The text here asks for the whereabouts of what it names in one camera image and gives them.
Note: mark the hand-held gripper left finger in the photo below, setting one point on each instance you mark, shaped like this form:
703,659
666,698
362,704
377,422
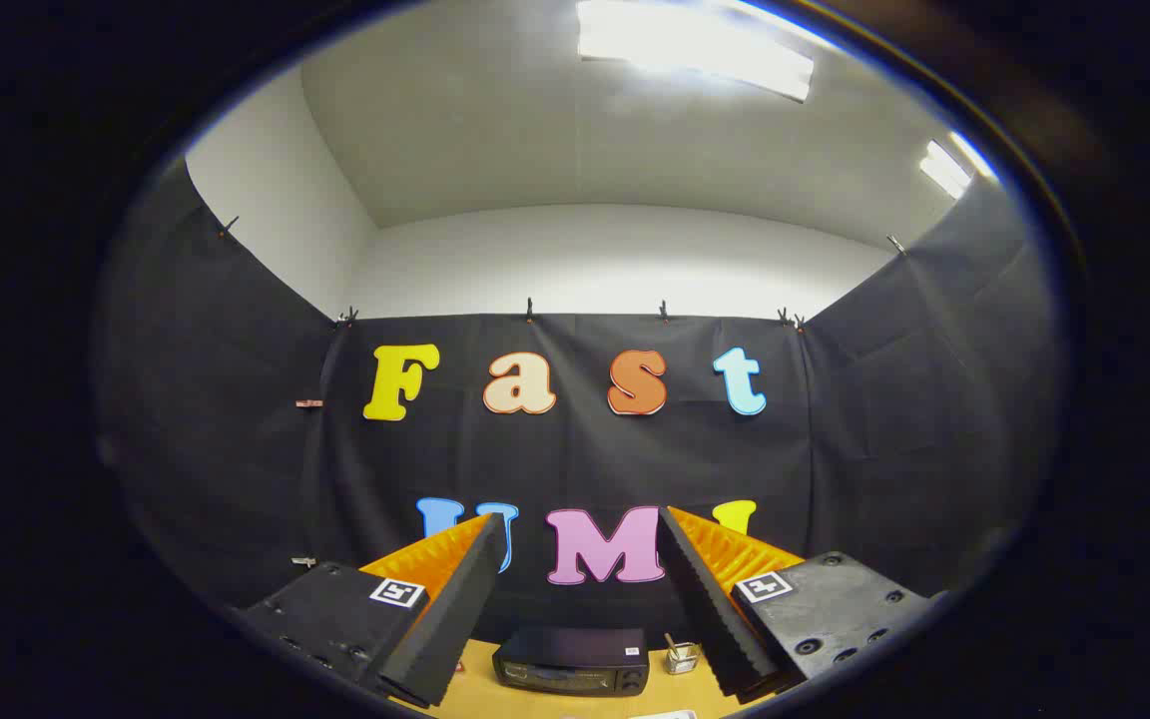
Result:
455,619

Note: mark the clear ribbed glass holder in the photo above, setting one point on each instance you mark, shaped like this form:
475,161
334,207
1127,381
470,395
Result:
681,659

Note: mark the large ceiling light panel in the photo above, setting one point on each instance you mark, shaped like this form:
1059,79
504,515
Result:
695,45

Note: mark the black toaster oven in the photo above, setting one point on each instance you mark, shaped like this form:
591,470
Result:
575,649

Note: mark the small ceiling light panel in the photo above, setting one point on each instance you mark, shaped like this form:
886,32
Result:
946,170

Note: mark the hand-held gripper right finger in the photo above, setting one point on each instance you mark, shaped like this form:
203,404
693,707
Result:
705,614

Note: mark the row of backdrop clips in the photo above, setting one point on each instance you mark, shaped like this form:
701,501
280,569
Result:
529,310

